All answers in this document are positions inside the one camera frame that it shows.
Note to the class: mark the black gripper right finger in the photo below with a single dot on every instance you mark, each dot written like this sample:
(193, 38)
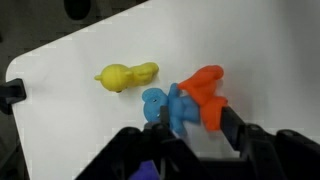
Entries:
(233, 128)

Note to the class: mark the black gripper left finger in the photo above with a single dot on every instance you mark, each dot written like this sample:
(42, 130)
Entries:
(164, 116)

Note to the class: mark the orange toy figure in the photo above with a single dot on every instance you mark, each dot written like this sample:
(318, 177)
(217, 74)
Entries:
(205, 90)

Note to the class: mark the light blue toy figure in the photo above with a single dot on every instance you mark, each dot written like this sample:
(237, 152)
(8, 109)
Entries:
(181, 108)

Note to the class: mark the yellow toy figure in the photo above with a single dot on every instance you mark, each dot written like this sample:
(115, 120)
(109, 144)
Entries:
(116, 77)

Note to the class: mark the black table clamp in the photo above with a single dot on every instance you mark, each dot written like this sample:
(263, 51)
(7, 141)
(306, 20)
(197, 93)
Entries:
(10, 93)

